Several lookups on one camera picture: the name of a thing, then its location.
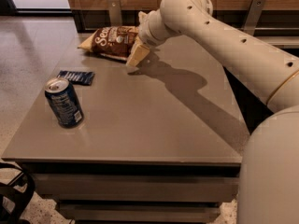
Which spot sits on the brown chip bag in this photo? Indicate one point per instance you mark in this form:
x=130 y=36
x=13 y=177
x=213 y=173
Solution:
x=114 y=42

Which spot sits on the left metal bracket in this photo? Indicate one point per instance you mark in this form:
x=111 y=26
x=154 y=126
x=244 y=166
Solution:
x=114 y=11

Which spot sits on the blue soda can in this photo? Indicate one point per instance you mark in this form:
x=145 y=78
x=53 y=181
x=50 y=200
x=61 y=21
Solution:
x=64 y=102

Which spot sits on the right metal bracket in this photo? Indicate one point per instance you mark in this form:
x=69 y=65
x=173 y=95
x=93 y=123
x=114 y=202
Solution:
x=253 y=15

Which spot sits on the metal bracket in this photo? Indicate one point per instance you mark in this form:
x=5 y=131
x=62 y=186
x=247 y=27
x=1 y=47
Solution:
x=253 y=15
x=114 y=11

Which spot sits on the dark blue snack packet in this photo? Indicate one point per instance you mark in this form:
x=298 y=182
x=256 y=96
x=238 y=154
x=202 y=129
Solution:
x=78 y=77

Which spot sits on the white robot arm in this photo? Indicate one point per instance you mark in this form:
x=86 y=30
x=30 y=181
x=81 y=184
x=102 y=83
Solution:
x=269 y=177

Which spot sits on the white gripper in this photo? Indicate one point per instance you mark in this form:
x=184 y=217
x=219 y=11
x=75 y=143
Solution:
x=146 y=32

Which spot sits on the black chair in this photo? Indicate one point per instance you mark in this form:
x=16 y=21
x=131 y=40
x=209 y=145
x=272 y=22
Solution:
x=15 y=196

